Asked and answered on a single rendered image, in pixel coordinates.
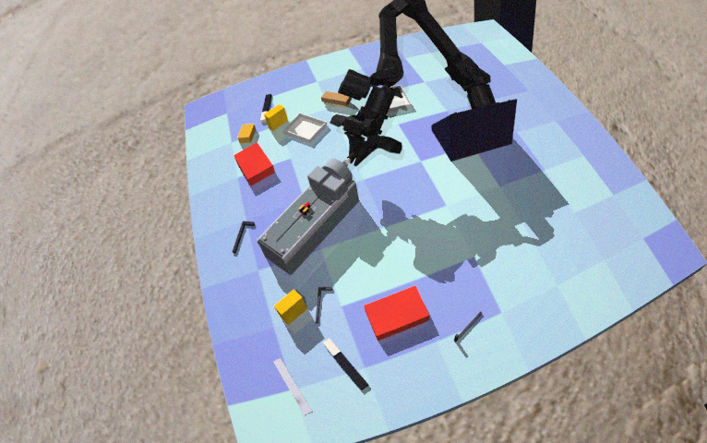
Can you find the red block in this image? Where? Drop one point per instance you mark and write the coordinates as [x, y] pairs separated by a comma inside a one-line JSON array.
[[254, 163], [396, 313]]

